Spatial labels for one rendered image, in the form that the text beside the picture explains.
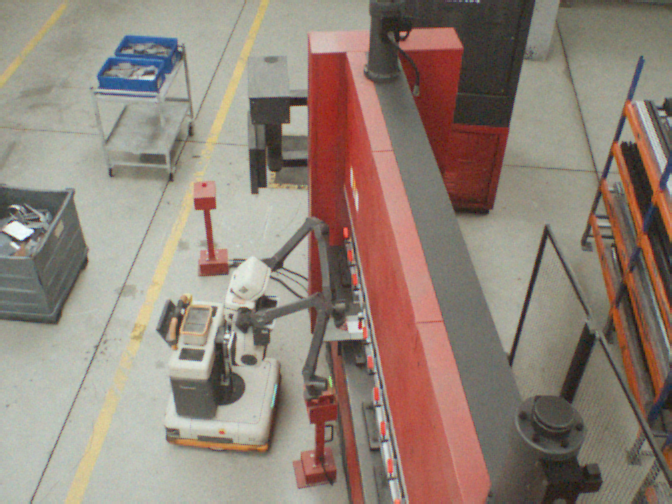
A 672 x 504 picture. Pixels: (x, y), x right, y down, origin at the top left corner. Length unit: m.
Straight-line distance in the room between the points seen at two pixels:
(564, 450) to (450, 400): 0.65
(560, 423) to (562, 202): 5.42
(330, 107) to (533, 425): 2.88
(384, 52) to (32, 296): 3.21
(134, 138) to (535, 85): 4.42
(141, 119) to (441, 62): 3.81
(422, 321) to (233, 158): 4.95
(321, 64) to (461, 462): 2.59
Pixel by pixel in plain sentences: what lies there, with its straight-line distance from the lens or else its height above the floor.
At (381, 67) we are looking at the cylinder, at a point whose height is 2.38.
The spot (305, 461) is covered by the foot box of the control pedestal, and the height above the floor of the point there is 0.12.
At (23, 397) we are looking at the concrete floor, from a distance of 5.74.
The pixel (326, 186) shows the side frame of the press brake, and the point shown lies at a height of 1.38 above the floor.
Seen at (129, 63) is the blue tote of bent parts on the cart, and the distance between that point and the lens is 7.14.
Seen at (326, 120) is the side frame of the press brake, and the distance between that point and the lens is 4.54.
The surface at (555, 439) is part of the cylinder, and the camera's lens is 2.00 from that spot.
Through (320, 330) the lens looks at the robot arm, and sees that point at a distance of 4.04.
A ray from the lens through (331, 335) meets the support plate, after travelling 4.41.
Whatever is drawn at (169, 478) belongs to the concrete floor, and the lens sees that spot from 5.12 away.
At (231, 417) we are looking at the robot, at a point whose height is 0.28.
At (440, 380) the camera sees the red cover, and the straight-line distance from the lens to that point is 2.59.
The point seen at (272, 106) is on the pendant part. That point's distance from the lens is 4.64.
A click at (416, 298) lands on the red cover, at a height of 2.30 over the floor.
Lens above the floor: 4.30
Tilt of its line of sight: 42 degrees down
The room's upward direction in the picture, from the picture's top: 2 degrees clockwise
